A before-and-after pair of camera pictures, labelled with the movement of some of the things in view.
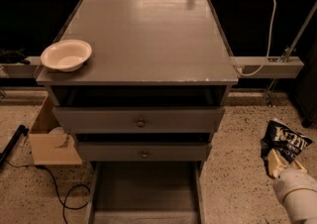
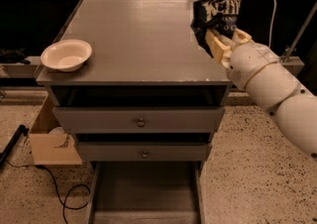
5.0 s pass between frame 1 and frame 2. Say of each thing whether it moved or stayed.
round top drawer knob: stayed
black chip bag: moved
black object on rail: stayed
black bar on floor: stayed
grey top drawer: stayed
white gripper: moved
